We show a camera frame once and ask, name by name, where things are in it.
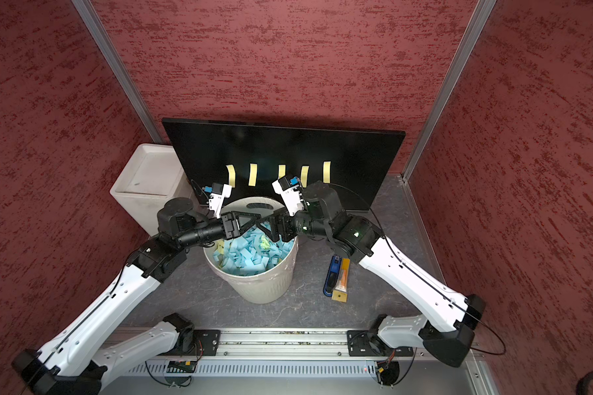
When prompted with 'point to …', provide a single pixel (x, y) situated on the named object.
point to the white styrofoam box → (152, 176)
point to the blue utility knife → (332, 276)
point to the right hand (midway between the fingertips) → (267, 224)
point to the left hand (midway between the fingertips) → (256, 223)
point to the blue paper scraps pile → (251, 253)
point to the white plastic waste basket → (257, 289)
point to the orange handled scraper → (340, 292)
